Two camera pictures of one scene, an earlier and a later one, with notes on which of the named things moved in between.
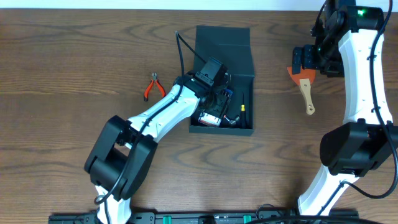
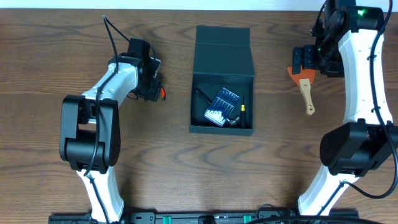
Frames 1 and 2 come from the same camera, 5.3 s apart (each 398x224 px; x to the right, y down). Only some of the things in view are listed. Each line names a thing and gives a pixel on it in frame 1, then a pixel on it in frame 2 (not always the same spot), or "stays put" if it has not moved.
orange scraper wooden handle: (305, 78) stays put
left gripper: (216, 109) to (152, 91)
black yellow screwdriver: (243, 119) stays put
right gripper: (310, 62) stays put
